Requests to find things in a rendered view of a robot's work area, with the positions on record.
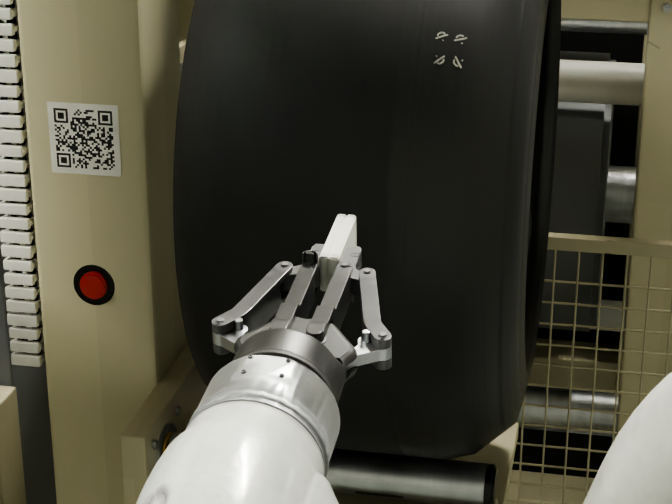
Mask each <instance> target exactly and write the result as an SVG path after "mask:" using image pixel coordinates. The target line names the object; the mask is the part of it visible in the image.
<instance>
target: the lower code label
mask: <svg viewBox="0 0 672 504"><path fill-rule="evenodd" d="M47 111H48V124H49V138H50V151H51V165H52V172H56V173H71V174H86V175H101V176H115V177H122V176H121V158H120V140H119V122H118V105H100V104H83V103H65V102H47Z"/></svg>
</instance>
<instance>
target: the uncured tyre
mask: <svg viewBox="0 0 672 504"><path fill-rule="evenodd" d="M434 25H447V26H452V27H458V28H464V29H470V30H471V38H470V47H469V56H468V66H467V75H462V74H455V73H448V72H440V71H429V62H430V53H431V44H432V35H433V27H434ZM560 44H561V0H195V1H194V5H193V10H192V14H191V19H190V24H189V29H188V34H187V40H186V46H185V52H184V58H183V65H182V72H181V80H180V88H179V97H178V106H177V117H176V130H175V146H174V168H173V229H174V250H175V264H176V275H177V285H178V293H179V300H180V307H181V313H182V318H183V323H184V328H185V333H186V337H187V341H188V345H189V348H190V351H191V355H192V357H193V360H194V363H195V365H196V368H197V370H198V372H199V374H200V376H201V378H202V380H203V381H204V383H205V384H206V385H207V387H208V385H209V383H210V381H211V380H212V378H213V377H214V375H215V374H216V373H217V372H218V371H219V370H220V369H221V368H223V367H224V366H225V365H227V364H228V363H230V362H231V361H233V358H234V356H235V354H234V353H232V352H229V353H228V354H225V355H218V354H216V353H215V352H214V348H213V336H212V319H214V318H215V317H217V316H219V315H221V314H223V313H225V312H227V311H229V310H231V309H233V308H234V307H235V306H236V305H237V304H238V303H239V302H240V301H241V300H242V299H243V298H244V297H245V296H246V295H247V294H248V293H249V292H250V291H251V290H252V289H253V288H254V287H255V286H256V285H257V284H258V283H259V282H260V281H261V280H262V279H263V277H264V276H265V275H266V274H267V273H268V272H269V271H270V270H271V269H272V268H273V267H274V266H275V265H276V264H277V263H279V262H282V261H288V262H291V263H292V265H293V266H299V265H301V264H302V253H303V252H304V251H306V250H311V248H312V246H313V245H315V244H325V242H326V240H327V238H328V235H329V233H330V231H331V228H332V226H333V224H334V222H335V219H336V217H337V215H338V214H345V215H346V216H348V215H355V216H356V230H357V247H360V248H361V259H362V266H361V269H363V268H372V269H374V270H378V299H379V307H380V316H381V322H382V323H383V325H384V326H385V327H386V328H387V330H388V331H389V332H390V333H391V335H392V366H391V368H390V369H387V370H379V369H376V368H375V367H374V365H373V364H372V363H369V364H365V365H361V366H357V371H356V373H355V375H354V376H353V377H352V378H350V379H348V380H347V381H346V382H345V384H344V387H343V390H342V393H341V396H340V399H339V402H338V408H339V414H340V431H339V435H338V438H337V441H336V444H335V447H334V449H343V450H353V451H363V452H373V453H383V454H393V455H403V456H412V457H422V458H432V459H442V460H444V459H450V458H455V457H461V456H467V455H472V454H476V453H477V452H479V451H480V450H481V449H483V448H484V447H485V446H486V445H488V444H489V443H490V442H492V441H493V440H494V439H496V438H497V437H498V436H500V435H501V434H502V433H504V432H505V431H506V430H507V429H509V428H510V427H511V426H513V425H514V424H515V423H516V422H517V420H518V417H519V413H520V409H521V406H522V402H523V398H524V394H525V391H526V387H527V383H528V379H529V375H530V372H531V368H532V364H533V359H534V354H535V348H536V342H537V335H538V328H539V320H540V312H541V304H542V295H543V286H544V277H545V267H546V257H547V246H548V235H549V223H550V212H551V199H552V186H553V173H554V159H555V144H556V128H557V110H558V92H559V70H560Z"/></svg>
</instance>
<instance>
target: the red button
mask: <svg viewBox="0 0 672 504"><path fill-rule="evenodd" d="M80 289H81V291H82V293H83V294H84V295H85V296H87V297H88V298H91V299H99V298H102V297H103V296H104V295H105V294H106V292H107V290H108V282H107V280H106V278H105V277H104V276H103V275H102V274H101V273H99V272H96V271H90V272H87V273H86V274H84V275H83V276H82V278H81V280H80Z"/></svg>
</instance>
